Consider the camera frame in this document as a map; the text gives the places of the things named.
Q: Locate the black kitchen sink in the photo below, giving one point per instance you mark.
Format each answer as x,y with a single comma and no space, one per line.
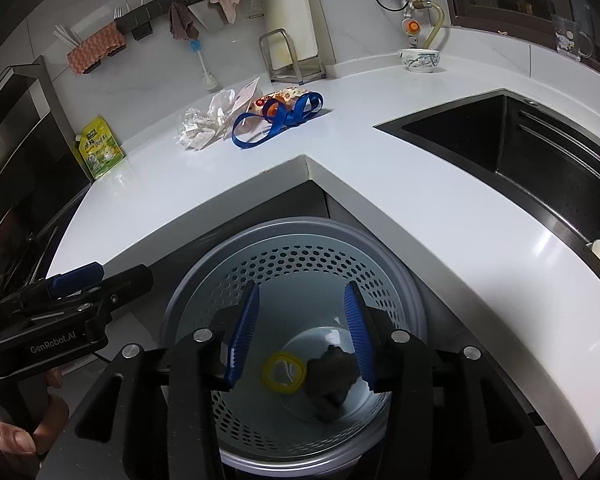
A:
480,135

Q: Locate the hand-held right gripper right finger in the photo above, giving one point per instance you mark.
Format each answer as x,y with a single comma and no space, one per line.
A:
360,335

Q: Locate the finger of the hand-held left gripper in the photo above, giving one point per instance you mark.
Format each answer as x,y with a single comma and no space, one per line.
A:
130,282
77,277

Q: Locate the black kitchen appliance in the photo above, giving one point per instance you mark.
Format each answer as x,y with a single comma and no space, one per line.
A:
25,125

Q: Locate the grey perforated trash bin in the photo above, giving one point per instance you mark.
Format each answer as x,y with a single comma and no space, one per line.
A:
300,270

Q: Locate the blue ribbon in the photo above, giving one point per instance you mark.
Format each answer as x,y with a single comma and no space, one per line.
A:
305,105

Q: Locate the orange wavy cloth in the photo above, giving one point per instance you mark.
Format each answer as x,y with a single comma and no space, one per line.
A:
95,50

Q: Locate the green yellow pouch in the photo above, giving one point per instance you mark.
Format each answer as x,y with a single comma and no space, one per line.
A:
100,150

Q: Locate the metal peeler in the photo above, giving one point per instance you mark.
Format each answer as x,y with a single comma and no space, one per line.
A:
255,10

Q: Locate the person's left hand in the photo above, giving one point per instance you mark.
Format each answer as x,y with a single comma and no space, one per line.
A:
10,437

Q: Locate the brown cloth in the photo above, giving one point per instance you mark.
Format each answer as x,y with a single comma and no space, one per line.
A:
182,22

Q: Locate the pink paper packet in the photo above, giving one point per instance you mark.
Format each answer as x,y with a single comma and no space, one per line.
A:
245,95

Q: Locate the printed snack packet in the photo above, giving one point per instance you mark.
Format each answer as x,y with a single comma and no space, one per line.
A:
285,95

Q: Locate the patterned white bowl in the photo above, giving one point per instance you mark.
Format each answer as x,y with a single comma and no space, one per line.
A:
420,62

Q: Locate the white bottle brush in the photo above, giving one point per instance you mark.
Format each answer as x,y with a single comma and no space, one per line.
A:
210,80

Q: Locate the glass mug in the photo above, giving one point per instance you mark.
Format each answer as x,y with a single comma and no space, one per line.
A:
567,40

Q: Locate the metal cutting board rack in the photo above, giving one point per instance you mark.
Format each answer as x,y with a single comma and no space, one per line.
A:
300,72

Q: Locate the white cutting board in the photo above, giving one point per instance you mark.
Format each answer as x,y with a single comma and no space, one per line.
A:
290,0

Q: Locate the dark crumpled wad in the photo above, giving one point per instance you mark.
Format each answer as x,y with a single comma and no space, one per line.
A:
330,375

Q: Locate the brass gas valve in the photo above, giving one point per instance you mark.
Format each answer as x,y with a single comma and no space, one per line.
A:
414,10

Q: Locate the white plastic wrapper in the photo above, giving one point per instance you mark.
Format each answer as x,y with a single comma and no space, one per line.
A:
200,127

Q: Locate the dark window frame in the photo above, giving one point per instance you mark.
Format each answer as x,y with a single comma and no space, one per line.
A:
460,5

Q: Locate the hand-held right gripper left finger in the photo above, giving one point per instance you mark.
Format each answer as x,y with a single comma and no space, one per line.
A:
242,330

